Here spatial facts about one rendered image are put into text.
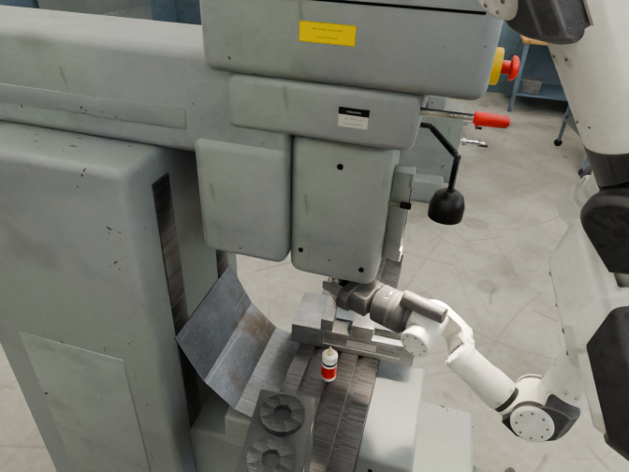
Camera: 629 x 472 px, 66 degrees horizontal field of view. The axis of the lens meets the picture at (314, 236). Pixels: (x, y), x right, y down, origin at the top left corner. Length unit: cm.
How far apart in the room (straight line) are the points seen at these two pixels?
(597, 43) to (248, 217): 70
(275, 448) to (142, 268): 44
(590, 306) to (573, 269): 5
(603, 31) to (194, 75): 66
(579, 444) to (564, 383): 165
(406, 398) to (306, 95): 92
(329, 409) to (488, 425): 139
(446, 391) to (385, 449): 133
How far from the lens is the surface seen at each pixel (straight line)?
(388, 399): 143
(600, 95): 49
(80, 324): 128
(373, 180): 89
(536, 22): 46
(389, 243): 104
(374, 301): 107
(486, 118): 82
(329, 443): 124
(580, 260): 68
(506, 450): 252
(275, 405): 104
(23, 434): 265
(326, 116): 84
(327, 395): 133
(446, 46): 78
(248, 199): 96
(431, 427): 156
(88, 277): 115
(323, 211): 94
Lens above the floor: 195
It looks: 33 degrees down
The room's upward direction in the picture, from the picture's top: 3 degrees clockwise
